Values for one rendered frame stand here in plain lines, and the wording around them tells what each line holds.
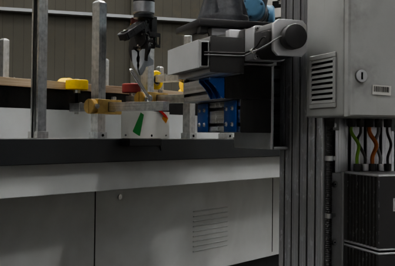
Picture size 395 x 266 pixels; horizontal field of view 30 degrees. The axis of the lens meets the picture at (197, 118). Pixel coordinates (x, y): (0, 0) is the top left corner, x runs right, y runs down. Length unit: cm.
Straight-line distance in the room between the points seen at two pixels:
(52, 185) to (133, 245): 69
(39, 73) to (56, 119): 37
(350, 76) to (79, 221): 140
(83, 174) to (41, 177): 18
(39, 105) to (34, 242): 54
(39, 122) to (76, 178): 25
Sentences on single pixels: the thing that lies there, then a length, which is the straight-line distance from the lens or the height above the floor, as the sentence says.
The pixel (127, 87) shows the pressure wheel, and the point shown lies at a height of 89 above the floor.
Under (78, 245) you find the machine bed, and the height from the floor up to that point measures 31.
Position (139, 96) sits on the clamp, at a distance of 268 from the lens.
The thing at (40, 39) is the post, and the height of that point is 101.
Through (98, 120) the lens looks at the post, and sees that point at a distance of 250.
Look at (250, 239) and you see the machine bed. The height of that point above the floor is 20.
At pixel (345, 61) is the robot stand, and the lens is 168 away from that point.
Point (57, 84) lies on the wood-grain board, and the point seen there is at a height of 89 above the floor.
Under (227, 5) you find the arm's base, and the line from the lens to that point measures 212.
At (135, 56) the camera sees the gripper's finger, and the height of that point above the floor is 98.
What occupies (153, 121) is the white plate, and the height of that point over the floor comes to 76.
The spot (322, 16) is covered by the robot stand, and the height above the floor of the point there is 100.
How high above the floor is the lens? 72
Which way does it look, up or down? 1 degrees up
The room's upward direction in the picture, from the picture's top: 1 degrees clockwise
